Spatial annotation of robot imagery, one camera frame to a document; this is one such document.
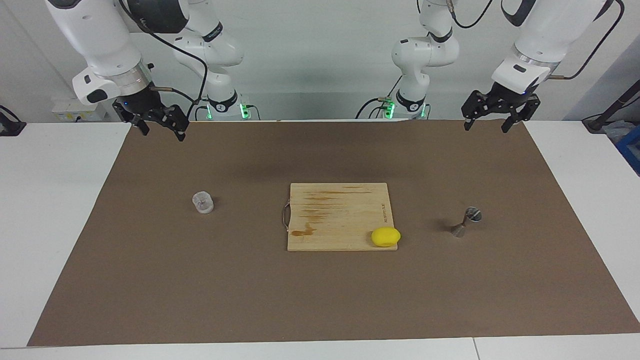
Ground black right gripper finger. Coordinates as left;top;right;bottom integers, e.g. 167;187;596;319
122;112;150;137
159;104;190;142

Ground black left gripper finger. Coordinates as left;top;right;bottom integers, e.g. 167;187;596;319
501;94;542;134
461;90;495;132

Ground small clear cup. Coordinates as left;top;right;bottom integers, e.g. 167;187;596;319
192;190;215;215

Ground steel double jigger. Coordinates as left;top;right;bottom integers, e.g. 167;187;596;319
450;206;483;238

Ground white power strip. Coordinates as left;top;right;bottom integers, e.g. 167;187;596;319
51;96;108;122

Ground black stand leg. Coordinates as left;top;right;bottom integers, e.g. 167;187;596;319
582;79;640;134

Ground clear plastic bag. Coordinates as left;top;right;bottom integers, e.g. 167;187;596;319
602;120;633;146

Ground blue crate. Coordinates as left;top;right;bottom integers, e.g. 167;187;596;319
615;125;640;176

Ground yellow lemon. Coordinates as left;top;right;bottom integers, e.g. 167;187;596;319
371;226;402;248

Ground brown table mat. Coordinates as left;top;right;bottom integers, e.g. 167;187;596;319
27;119;640;347

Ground wooden cutting board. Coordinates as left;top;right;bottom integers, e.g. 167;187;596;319
282;182;399;252

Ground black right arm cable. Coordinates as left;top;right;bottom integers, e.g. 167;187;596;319
117;0;208;121

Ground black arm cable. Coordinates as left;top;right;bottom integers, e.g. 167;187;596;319
117;0;208;121
447;0;626;81

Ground black right base cables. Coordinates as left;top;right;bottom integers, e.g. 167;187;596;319
192;97;211;122

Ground black base cables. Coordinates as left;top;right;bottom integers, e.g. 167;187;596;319
192;97;211;122
355;75;403;120

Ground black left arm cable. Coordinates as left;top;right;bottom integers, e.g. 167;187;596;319
447;0;626;81

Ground black left base cables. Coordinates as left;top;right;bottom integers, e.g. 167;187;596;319
355;75;403;120

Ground black clamp mount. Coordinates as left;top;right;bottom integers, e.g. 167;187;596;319
0;105;27;137

